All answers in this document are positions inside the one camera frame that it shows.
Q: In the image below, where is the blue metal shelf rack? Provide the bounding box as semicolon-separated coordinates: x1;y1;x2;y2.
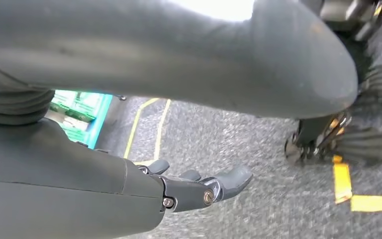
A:
45;89;114;151

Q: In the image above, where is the green plastic crate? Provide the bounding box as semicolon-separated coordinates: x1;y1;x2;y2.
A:
59;115;96;144
50;91;102;122

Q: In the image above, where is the black robot ankle and foot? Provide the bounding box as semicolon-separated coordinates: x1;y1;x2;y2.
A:
283;0;382;168

